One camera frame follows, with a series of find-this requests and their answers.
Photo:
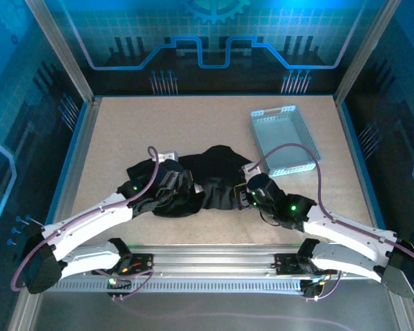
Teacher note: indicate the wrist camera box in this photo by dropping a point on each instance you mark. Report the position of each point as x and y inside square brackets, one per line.
[167, 156]
[250, 169]

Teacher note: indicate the blue table edge strip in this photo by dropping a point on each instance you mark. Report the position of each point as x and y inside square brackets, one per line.
[358, 151]

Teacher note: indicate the light blue perforated plastic basket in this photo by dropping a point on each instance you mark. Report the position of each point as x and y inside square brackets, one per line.
[283, 141]

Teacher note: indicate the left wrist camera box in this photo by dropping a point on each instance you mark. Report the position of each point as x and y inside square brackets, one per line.
[167, 156]

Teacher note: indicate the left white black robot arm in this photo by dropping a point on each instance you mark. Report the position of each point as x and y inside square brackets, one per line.
[89, 255]

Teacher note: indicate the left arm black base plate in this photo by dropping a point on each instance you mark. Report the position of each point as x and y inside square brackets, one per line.
[145, 268]

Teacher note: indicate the black t-shirt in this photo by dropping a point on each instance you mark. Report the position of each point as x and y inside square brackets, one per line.
[221, 165]

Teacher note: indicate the aluminium side rail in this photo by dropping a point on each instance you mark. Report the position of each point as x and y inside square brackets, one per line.
[80, 155]

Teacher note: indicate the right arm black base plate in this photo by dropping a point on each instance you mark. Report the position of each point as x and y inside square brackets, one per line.
[286, 263]

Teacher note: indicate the aluminium mounting rail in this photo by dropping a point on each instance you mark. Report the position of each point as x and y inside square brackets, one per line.
[210, 258]

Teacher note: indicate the aluminium frame post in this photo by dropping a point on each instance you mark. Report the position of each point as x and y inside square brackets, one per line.
[364, 51]
[67, 58]

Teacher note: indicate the steel plate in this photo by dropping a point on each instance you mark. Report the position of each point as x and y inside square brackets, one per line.
[193, 324]

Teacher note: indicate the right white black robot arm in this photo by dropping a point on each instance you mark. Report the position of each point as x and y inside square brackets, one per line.
[348, 262]

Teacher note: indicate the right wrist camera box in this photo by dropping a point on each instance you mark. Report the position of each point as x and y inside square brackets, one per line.
[250, 169]

